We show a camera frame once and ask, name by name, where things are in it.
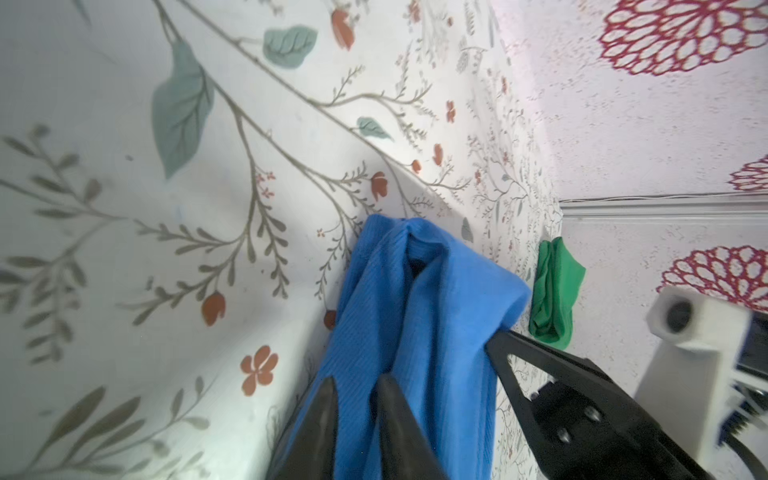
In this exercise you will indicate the green tank top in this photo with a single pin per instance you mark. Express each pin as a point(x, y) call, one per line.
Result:
point(556, 288)

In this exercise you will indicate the blue tank top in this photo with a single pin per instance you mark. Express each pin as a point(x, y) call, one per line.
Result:
point(420, 305)

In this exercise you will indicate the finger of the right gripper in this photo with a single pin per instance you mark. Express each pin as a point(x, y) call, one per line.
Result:
point(581, 424)

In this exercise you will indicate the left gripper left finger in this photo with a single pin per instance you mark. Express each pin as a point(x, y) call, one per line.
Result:
point(312, 454)

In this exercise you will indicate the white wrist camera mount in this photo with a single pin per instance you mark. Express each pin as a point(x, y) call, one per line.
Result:
point(707, 380)

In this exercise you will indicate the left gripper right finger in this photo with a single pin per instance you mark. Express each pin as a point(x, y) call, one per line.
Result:
point(405, 451)

